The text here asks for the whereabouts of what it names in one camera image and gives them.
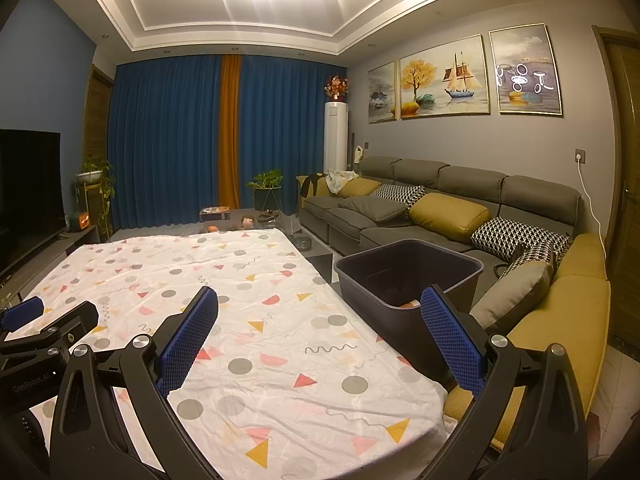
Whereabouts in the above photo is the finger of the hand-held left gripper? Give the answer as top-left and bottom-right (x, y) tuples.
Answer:
(0, 301), (99, 358)
(0, 296), (46, 332)

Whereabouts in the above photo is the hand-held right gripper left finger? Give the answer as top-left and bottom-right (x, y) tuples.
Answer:
(50, 285), (221, 480)

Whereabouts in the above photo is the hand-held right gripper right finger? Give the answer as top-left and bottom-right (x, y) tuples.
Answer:
(420, 285), (588, 480)

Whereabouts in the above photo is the dark grey plastic bin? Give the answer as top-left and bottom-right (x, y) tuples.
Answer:
(334, 239), (485, 386)

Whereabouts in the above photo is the white patterned tablecloth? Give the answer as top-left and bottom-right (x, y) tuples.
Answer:
(0, 227), (448, 480)

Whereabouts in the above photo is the large grey beige pillow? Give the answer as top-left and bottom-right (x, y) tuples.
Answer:
(470, 260), (555, 331)

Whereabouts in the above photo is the grey television cabinet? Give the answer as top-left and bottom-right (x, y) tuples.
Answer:
(0, 225), (101, 306)

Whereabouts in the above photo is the black flat television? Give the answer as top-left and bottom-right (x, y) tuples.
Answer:
(0, 129), (68, 271)

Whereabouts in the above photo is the houndstooth pillow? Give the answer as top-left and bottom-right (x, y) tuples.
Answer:
(507, 240), (557, 273)
(471, 216), (573, 263)
(371, 184), (427, 209)

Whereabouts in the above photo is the large mustard pillow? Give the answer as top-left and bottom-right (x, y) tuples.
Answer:
(409, 192), (492, 245)

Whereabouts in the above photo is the gold plant stand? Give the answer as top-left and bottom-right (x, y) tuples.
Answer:
(82, 180), (108, 233)

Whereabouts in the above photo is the flat grey pillow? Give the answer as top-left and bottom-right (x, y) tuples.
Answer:
(345, 196), (408, 223)

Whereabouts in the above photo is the dark grey coffee table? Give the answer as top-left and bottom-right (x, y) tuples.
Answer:
(107, 207), (333, 281)

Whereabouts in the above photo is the trailing plant in white bowl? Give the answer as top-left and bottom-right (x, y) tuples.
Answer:
(76, 156), (115, 241)

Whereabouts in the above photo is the grey sofa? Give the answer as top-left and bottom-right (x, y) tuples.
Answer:
(296, 156), (583, 266)

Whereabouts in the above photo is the green plant in dark pot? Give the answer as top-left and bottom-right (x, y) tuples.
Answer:
(247, 170), (285, 212)

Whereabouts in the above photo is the small mustard pillow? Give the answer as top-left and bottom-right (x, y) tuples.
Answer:
(339, 177), (382, 198)

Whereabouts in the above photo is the white cloth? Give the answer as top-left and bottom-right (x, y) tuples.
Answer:
(326, 170), (358, 192)

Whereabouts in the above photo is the black garment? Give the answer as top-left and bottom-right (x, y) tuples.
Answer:
(300, 174), (328, 198)

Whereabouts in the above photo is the blue curtain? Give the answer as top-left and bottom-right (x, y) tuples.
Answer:
(235, 55), (351, 211)
(112, 52), (226, 228)

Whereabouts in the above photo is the wooden door beside curtain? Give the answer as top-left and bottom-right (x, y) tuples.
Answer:
(82, 65), (116, 171)

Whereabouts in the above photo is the orange curtain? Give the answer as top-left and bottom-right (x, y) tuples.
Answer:
(218, 54), (243, 211)

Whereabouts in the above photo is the white standing air conditioner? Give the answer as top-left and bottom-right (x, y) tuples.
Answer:
(323, 101), (349, 175)

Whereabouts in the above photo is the brown wooden room door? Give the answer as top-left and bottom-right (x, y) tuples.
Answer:
(592, 25), (640, 351)

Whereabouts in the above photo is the small framed landscape painting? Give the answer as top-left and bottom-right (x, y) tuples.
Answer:
(367, 61), (398, 125)

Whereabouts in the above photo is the wide tree and ship painting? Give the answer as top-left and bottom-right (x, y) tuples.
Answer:
(398, 34), (488, 120)

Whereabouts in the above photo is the red gold flower decoration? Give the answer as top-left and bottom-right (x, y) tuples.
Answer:
(322, 74), (350, 102)

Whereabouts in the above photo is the framed purple abstract painting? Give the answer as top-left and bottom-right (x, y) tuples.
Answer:
(489, 22), (565, 117)

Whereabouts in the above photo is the black cable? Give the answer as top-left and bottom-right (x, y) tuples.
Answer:
(495, 245), (526, 276)

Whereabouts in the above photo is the white charging cable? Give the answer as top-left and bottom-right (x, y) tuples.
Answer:
(579, 160), (608, 271)

